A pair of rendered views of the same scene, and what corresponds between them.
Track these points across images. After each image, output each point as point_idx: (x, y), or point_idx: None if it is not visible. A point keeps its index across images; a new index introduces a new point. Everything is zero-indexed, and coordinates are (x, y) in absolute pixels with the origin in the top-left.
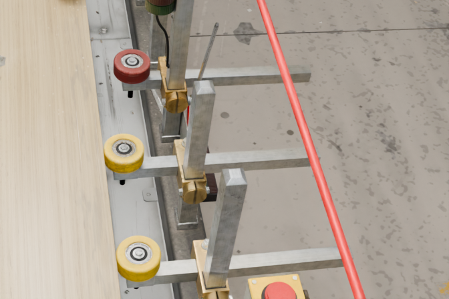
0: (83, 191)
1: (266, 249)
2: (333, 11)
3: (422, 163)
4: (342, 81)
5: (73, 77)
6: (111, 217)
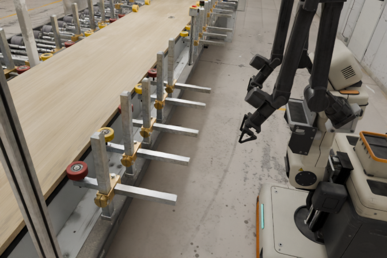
0: (179, 27)
1: (227, 93)
2: None
3: None
4: None
5: (185, 21)
6: (182, 30)
